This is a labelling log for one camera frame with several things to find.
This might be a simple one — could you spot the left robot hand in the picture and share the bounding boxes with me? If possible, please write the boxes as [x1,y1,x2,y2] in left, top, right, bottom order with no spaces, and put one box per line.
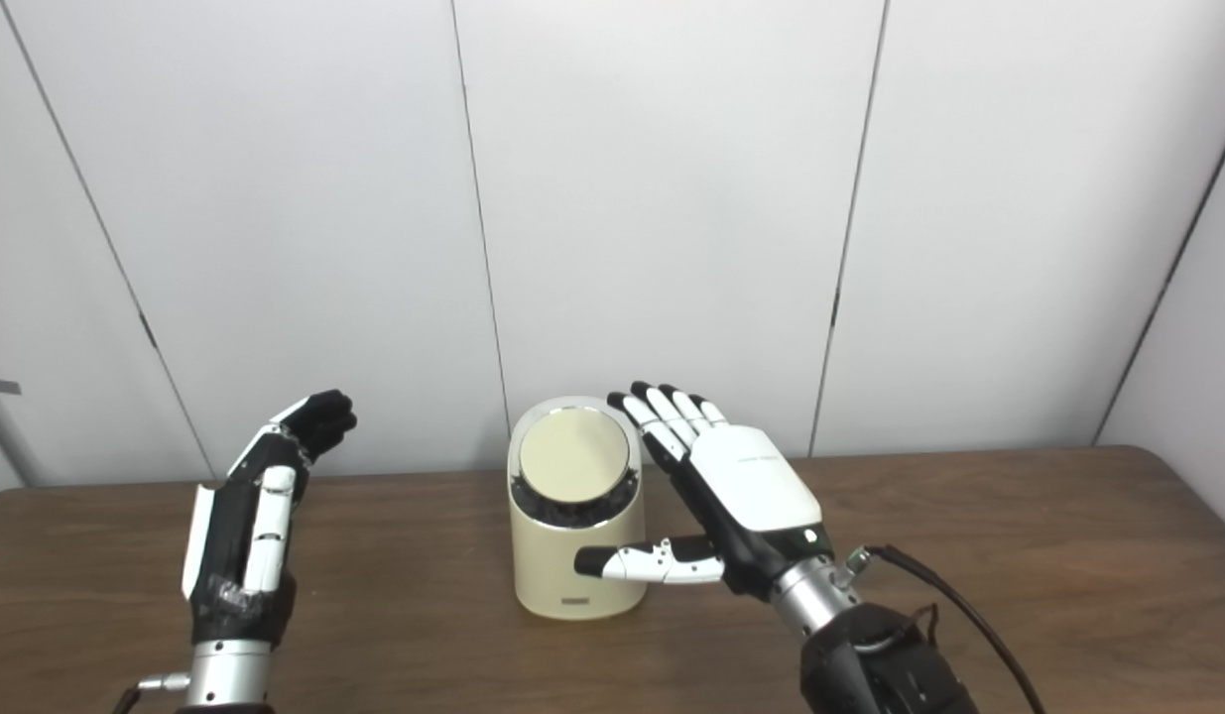
[182,390,358,646]

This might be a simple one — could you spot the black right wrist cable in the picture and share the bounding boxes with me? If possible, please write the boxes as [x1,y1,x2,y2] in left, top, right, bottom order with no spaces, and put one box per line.
[845,543,1047,714]

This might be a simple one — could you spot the cream-colored bin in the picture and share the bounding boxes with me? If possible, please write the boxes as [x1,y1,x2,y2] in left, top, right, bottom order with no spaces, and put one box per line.
[507,397,648,622]

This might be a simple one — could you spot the cream round bin lid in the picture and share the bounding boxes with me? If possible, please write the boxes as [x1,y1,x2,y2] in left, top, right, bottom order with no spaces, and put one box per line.
[519,408,631,503]

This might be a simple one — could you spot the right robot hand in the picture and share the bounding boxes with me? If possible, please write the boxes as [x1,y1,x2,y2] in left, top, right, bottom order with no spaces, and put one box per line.
[574,381,833,602]

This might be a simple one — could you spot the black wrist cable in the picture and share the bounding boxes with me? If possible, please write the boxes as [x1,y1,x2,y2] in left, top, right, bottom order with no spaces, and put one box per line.
[111,672,191,714]
[845,543,1047,714]

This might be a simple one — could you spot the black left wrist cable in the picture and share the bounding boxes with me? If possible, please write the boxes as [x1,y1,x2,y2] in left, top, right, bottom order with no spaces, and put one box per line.
[111,672,191,714]

